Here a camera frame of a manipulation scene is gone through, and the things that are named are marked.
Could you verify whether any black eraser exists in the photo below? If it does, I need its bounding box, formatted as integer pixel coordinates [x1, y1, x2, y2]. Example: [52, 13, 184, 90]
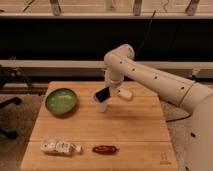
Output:
[95, 87, 110, 102]

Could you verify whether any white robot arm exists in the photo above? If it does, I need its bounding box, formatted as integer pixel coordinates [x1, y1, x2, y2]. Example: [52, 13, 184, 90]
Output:
[104, 44, 213, 171]

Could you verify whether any white ceramic cup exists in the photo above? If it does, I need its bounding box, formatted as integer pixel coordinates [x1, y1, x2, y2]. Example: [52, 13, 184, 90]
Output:
[92, 92, 108, 113]

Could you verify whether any white soap bar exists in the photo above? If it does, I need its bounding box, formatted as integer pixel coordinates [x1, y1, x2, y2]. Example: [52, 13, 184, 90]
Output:
[117, 88, 133, 100]

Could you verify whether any green bowl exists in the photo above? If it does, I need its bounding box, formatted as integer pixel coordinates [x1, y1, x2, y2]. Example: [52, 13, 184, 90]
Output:
[45, 88, 78, 116]

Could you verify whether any black office chair base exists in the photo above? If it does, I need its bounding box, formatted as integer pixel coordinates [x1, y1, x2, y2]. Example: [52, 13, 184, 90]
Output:
[0, 64, 35, 140]

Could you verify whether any black hanging cable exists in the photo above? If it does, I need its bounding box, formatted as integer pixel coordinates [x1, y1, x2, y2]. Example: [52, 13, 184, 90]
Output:
[134, 9, 157, 58]

